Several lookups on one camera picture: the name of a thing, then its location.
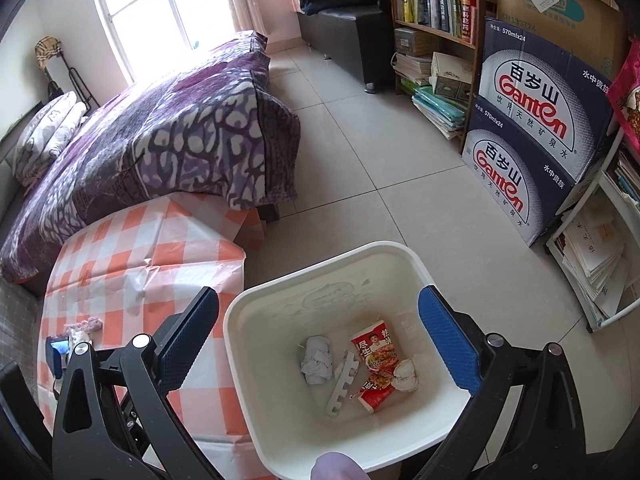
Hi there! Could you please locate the black bench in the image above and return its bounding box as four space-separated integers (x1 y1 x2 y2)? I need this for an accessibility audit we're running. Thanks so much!
296 4 397 95

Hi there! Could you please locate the orange white checked tablecloth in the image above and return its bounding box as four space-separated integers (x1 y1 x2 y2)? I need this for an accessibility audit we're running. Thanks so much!
37 194 267 457

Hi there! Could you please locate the blue water carton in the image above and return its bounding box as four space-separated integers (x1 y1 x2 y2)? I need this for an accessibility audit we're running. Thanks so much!
479 16 619 184
460 95 577 249

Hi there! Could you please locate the white tissue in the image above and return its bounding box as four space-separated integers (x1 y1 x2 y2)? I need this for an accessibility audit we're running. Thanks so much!
392 357 421 393

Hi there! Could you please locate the black coat rack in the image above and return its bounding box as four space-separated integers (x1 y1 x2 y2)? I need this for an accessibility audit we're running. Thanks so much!
34 36 101 112

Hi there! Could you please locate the purple patterned blanket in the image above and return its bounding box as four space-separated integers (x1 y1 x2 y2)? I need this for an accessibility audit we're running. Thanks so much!
0 30 302 286

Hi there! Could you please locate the folded floral quilt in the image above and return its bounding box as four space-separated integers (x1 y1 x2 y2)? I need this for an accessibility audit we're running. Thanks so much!
12 91 90 187

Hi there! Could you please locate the person's right hand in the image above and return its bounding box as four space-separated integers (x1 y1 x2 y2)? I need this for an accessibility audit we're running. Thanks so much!
310 452 367 480

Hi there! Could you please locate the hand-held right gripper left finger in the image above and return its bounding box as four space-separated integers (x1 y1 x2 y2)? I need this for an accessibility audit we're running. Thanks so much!
51 286 221 480

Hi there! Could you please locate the grey checked cushion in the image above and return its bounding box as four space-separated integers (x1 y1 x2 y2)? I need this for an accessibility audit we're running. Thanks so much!
0 280 47 361

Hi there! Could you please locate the brown cardboard box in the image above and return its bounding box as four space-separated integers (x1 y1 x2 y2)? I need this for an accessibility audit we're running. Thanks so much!
494 0 627 70

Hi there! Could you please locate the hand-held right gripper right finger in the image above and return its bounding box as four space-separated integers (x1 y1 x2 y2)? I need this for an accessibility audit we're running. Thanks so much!
415 285 596 480

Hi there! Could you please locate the pink knitted piece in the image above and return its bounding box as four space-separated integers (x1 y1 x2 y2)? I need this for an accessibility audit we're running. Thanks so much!
65 317 104 341

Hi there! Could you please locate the window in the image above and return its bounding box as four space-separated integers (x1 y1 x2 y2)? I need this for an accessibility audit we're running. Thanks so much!
86 0 237 86

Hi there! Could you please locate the white patterned box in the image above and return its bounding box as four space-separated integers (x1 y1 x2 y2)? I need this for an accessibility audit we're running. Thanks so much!
429 51 474 102

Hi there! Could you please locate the torn red noodle cup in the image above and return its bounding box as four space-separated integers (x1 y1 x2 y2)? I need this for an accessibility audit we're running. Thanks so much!
350 320 402 377

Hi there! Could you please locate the wooden bookshelf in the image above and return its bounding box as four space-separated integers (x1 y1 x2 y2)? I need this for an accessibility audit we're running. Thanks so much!
384 0 490 157

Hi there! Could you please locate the white foam puzzle strip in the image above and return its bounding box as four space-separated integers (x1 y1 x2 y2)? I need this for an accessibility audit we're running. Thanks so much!
323 350 362 417

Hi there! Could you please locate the white wire rack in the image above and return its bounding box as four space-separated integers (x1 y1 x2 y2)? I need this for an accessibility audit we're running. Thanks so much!
544 125 640 336

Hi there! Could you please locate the white plastic bin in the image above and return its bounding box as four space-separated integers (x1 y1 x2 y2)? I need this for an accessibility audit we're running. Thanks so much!
223 241 482 480

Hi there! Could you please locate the stack of grey books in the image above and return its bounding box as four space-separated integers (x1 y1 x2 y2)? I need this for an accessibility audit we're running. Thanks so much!
392 26 434 87

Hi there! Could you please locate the pink snack packet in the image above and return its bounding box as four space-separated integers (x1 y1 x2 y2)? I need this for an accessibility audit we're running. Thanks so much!
606 39 640 152

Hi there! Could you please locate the stack of teal booklets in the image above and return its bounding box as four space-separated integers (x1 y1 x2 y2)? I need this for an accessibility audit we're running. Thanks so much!
411 85 469 142

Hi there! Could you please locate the dark blue box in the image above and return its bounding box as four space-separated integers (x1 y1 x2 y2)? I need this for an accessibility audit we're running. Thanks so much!
46 337 70 377

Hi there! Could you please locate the silver foil bag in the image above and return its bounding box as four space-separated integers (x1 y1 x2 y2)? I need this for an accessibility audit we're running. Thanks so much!
300 336 334 386

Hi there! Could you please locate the stack of white papers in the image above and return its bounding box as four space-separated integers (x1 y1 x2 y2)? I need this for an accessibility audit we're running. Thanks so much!
554 200 632 327

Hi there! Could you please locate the row of books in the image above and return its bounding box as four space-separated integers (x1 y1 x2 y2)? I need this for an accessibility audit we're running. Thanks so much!
391 0 477 45

